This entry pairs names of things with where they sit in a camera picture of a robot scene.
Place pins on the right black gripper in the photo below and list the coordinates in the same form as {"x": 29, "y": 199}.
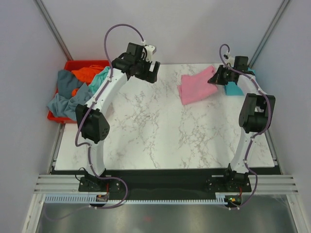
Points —
{"x": 216, "y": 78}

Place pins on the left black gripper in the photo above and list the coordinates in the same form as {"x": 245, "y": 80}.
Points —
{"x": 152, "y": 76}

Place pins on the pink t shirt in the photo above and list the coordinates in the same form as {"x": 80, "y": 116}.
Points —
{"x": 194, "y": 88}

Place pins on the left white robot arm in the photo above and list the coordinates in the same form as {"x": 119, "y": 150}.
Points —
{"x": 92, "y": 124}

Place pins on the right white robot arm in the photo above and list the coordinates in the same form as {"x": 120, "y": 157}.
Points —
{"x": 254, "y": 119}

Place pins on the folded teal t shirt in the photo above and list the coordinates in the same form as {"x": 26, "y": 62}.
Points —
{"x": 231, "y": 89}

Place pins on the mint green t shirt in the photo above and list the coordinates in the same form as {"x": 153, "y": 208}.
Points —
{"x": 98, "y": 80}

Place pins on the orange t shirt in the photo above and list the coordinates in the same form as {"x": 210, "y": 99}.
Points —
{"x": 86, "y": 74}

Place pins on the grey blue t shirt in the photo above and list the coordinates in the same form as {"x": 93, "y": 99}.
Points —
{"x": 71, "y": 92}

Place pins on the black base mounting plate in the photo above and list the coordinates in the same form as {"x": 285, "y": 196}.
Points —
{"x": 166, "y": 183}

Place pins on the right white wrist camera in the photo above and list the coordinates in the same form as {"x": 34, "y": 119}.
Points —
{"x": 229, "y": 60}

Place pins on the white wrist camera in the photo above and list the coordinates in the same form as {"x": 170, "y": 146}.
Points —
{"x": 229, "y": 60}
{"x": 151, "y": 50}

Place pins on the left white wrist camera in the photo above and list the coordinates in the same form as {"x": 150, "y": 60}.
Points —
{"x": 151, "y": 50}

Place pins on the right frame post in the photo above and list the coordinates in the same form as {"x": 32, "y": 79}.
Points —
{"x": 269, "y": 31}

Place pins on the frame post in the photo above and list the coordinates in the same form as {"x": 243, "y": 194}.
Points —
{"x": 269, "y": 31}
{"x": 53, "y": 28}

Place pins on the white slotted cable duct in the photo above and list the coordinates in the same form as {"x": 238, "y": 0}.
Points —
{"x": 106, "y": 199}

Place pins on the left frame post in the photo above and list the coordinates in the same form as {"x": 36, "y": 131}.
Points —
{"x": 53, "y": 28}

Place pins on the aluminium extrusion rail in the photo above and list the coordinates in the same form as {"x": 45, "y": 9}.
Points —
{"x": 267, "y": 184}

